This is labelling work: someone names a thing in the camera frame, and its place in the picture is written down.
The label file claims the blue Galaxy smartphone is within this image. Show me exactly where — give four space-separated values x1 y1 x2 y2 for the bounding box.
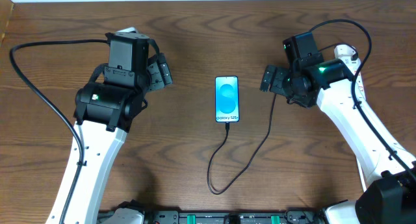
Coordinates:
215 76 240 123

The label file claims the black charger cable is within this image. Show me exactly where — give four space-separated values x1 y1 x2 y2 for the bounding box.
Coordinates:
206 42 359 195

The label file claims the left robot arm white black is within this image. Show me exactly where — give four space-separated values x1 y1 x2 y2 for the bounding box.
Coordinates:
47 27 173 223

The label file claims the white power strip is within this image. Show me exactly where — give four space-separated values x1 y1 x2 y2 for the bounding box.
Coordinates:
334 44 366 100

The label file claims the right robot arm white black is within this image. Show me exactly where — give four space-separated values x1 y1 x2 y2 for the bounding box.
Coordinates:
260 32 415 223

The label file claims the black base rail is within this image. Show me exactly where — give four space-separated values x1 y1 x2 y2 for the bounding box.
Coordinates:
143 210 325 224

